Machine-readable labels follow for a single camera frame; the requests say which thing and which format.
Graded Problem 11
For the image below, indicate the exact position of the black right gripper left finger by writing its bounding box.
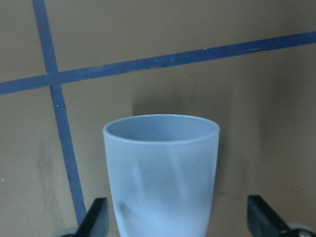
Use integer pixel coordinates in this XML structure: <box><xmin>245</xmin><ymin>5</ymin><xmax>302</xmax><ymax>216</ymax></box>
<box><xmin>77</xmin><ymin>197</ymin><xmax>109</xmax><ymax>237</ymax></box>

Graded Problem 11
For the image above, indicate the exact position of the light blue plastic cup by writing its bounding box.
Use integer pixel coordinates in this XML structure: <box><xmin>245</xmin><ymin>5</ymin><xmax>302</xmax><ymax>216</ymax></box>
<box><xmin>103</xmin><ymin>114</ymin><xmax>220</xmax><ymax>237</ymax></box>

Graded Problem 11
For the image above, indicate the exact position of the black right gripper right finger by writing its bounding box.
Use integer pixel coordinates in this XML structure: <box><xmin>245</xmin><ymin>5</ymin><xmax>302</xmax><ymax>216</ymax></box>
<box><xmin>247</xmin><ymin>195</ymin><xmax>291</xmax><ymax>237</ymax></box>

